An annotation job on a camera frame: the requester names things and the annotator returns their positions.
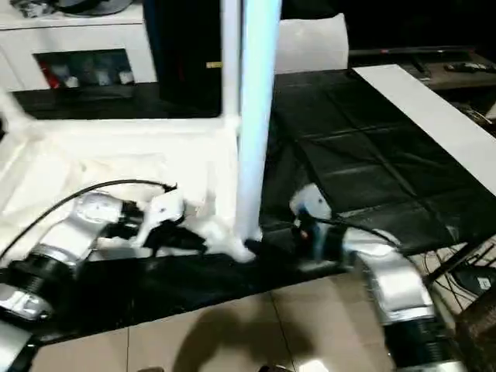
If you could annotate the white cabinet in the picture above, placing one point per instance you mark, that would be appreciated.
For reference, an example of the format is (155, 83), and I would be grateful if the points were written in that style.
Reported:
(23, 43)

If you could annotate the white flat board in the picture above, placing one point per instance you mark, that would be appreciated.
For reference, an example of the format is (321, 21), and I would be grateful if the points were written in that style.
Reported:
(434, 116)

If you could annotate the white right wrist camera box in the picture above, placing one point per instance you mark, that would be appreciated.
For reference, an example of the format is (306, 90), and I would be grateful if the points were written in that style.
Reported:
(310, 203)

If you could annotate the black stand bar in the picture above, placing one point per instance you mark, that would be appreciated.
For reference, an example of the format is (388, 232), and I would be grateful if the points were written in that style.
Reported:
(461, 263)

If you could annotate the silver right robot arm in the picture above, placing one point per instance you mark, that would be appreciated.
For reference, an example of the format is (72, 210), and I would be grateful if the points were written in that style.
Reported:
(395, 287)

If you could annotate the white plastic table top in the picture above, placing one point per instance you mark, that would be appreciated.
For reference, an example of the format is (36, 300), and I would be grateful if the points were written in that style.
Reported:
(116, 155)

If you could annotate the white plastic table leg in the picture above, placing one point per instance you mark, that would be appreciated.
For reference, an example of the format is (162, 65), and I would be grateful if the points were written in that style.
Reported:
(14, 112)
(230, 62)
(260, 116)

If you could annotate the grey bag on cabinet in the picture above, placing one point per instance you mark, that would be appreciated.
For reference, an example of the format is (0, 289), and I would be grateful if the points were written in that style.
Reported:
(97, 5)

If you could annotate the small tan label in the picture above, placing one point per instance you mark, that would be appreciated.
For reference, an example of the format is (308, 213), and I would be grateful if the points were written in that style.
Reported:
(213, 65)

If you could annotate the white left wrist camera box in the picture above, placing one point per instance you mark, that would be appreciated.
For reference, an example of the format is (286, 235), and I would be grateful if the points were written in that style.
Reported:
(163, 211)

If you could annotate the grey clutter pile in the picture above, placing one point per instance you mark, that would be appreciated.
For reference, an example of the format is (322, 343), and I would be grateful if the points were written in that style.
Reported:
(31, 8)

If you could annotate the black work mat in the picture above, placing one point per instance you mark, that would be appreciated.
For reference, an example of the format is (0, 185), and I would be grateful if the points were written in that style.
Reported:
(372, 155)

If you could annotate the small red item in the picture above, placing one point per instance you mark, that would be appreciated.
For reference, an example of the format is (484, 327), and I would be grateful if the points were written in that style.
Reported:
(48, 76)

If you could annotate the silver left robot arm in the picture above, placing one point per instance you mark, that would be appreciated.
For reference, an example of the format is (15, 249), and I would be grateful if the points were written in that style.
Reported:
(70, 240)

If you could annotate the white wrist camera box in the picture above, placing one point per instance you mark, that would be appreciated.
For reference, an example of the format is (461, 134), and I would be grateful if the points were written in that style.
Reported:
(310, 203)
(163, 211)

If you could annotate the white plastic bag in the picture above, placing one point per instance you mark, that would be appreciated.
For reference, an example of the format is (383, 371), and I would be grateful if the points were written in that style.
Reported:
(310, 46)

